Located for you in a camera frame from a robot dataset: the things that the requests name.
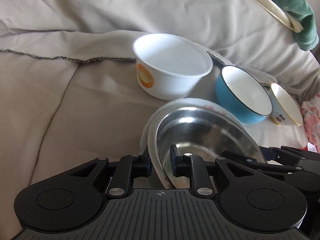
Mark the stainless steel bowl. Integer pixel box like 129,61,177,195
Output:
155,106,266,190

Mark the cream cloth strap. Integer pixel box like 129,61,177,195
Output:
243,0,304,33

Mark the white floral plate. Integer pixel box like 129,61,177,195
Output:
139,97,249,190

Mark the blue enamel bowl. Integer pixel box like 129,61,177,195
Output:
215,66,273,124

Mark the beige sofa cover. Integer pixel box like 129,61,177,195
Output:
1,0,319,239

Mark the green towel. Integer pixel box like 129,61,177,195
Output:
272,0,319,51

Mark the pink floral blanket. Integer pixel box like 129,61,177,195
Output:
300,94,319,153

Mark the white plastic tub orange label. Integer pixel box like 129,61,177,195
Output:
132,34,213,101

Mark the white bowl gold rim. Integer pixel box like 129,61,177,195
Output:
268,83,303,126

